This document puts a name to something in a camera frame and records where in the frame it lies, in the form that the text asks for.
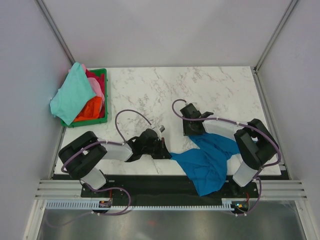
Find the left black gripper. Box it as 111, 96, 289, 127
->
142, 137, 172, 160

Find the blue t shirt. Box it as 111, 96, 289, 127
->
171, 133, 240, 197

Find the green plastic bin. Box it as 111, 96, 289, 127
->
60, 68, 108, 128

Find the teal t shirt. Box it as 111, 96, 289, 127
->
49, 62, 97, 126

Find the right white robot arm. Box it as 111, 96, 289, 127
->
179, 103, 281, 197

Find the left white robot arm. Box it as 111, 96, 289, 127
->
58, 126, 172, 197

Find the orange t shirt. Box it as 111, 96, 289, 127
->
73, 96, 104, 123

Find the pink t shirt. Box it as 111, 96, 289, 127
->
81, 64, 105, 101

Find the dark red t shirt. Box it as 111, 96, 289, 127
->
85, 70, 106, 118

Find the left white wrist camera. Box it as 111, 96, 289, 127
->
153, 125, 165, 133

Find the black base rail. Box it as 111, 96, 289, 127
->
79, 174, 260, 207

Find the right aluminium frame post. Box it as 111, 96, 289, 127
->
253, 0, 300, 73

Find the aluminium frame post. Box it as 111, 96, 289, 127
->
34, 0, 76, 67
253, 0, 300, 73

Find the white slotted cable duct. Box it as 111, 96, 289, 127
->
45, 196, 234, 211

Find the aluminium front rail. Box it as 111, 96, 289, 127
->
35, 180, 307, 201

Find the left aluminium frame post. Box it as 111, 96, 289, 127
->
34, 0, 76, 67

